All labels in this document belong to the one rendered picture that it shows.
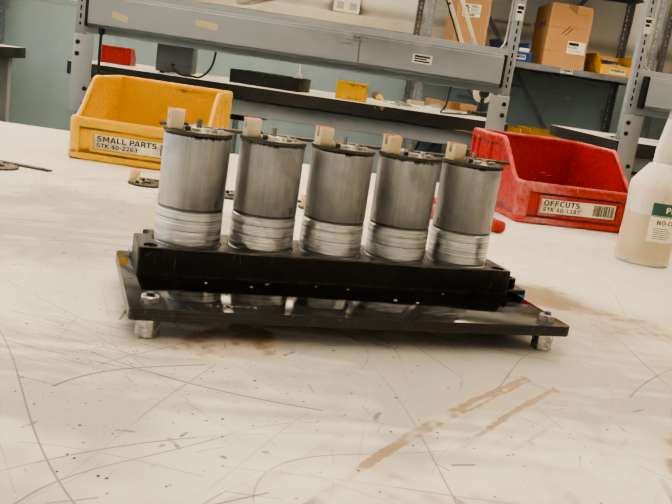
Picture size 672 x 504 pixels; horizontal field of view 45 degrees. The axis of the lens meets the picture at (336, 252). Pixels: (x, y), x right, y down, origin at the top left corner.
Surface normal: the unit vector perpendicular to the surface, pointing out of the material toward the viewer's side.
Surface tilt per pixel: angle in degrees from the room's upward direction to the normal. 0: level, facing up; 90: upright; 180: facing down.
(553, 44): 89
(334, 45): 90
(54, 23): 90
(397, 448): 0
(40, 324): 0
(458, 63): 90
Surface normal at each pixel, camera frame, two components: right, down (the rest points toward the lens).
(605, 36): 0.04, 0.22
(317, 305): 0.14, -0.97
